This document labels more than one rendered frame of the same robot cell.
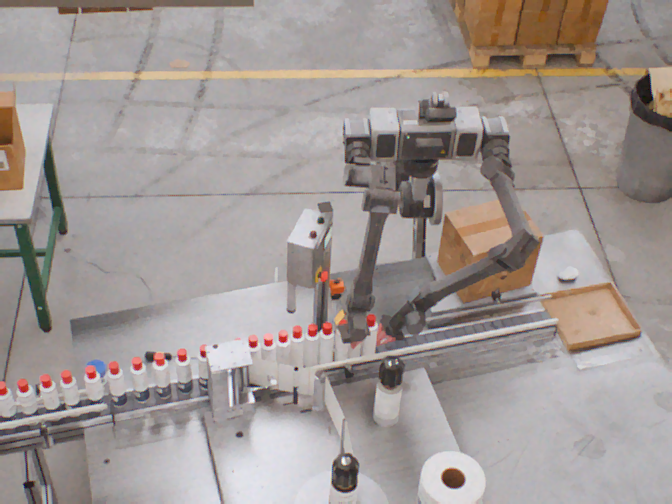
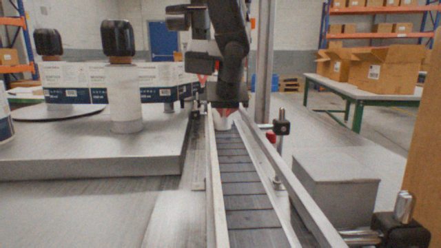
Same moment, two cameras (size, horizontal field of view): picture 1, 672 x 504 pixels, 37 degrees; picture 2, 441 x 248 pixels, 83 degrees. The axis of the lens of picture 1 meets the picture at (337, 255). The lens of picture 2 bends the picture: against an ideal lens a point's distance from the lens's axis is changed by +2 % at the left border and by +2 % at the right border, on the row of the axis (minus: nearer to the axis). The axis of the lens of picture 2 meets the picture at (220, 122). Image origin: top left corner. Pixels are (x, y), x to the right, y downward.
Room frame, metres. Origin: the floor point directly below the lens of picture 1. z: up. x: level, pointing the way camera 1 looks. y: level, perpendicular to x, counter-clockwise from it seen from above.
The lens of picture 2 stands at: (2.47, -0.80, 1.09)
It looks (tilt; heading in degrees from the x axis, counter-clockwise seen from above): 16 degrees down; 105
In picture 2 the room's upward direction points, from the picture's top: straight up
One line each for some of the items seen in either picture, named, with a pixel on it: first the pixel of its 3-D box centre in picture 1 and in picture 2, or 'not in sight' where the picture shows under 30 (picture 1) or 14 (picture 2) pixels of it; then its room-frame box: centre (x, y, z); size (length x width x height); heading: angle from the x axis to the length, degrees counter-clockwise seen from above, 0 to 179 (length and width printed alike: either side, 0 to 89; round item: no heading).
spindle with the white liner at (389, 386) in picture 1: (389, 390); (122, 77); (2.03, -0.20, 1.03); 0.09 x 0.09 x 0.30
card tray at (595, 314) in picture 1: (590, 314); not in sight; (2.59, -0.98, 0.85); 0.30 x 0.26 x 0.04; 108
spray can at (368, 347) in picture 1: (369, 336); (222, 94); (2.30, -0.13, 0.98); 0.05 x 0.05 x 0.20
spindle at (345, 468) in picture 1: (343, 486); (53, 69); (1.65, -0.06, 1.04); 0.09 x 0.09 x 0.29
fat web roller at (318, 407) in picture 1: (319, 391); (167, 87); (2.05, 0.03, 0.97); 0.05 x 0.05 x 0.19
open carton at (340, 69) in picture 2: not in sight; (346, 64); (3.15, 2.42, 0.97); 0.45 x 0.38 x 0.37; 10
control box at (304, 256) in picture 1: (310, 248); not in sight; (2.32, 0.09, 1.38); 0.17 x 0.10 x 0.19; 163
